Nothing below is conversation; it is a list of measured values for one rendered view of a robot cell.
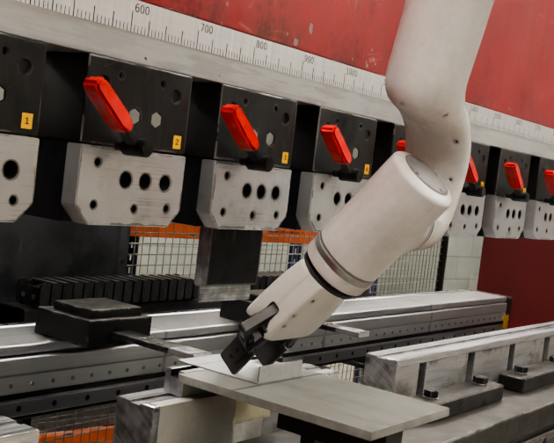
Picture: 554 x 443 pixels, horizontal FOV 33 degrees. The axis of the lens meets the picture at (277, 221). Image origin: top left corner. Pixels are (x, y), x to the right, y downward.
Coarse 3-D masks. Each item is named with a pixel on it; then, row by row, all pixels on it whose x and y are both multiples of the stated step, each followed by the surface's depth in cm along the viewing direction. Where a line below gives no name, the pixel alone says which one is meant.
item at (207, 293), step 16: (208, 240) 112; (224, 240) 114; (240, 240) 116; (256, 240) 119; (208, 256) 112; (224, 256) 114; (240, 256) 117; (256, 256) 119; (208, 272) 112; (224, 272) 114; (240, 272) 117; (256, 272) 120; (208, 288) 114; (224, 288) 116; (240, 288) 119
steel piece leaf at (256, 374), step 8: (296, 360) 114; (208, 368) 113; (216, 368) 113; (224, 368) 114; (248, 368) 115; (256, 368) 116; (264, 368) 108; (272, 368) 110; (280, 368) 111; (288, 368) 112; (296, 368) 114; (232, 376) 110; (240, 376) 110; (248, 376) 111; (256, 376) 111; (264, 376) 109; (272, 376) 110; (280, 376) 111; (288, 376) 113; (296, 376) 114; (256, 384) 108
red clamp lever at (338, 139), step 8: (328, 128) 118; (336, 128) 117; (328, 136) 118; (336, 136) 118; (328, 144) 119; (336, 144) 118; (344, 144) 119; (336, 152) 120; (344, 152) 120; (336, 160) 121; (344, 160) 120; (344, 168) 122; (352, 168) 123; (336, 176) 125; (344, 176) 123; (352, 176) 122; (360, 176) 123
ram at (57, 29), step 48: (0, 0) 80; (144, 0) 94; (192, 0) 99; (240, 0) 106; (288, 0) 113; (336, 0) 121; (384, 0) 131; (528, 0) 171; (48, 48) 90; (96, 48) 89; (144, 48) 95; (192, 48) 100; (336, 48) 123; (384, 48) 132; (480, 48) 158; (528, 48) 174; (288, 96) 115; (336, 96) 124; (480, 96) 160; (528, 96) 177; (528, 144) 180
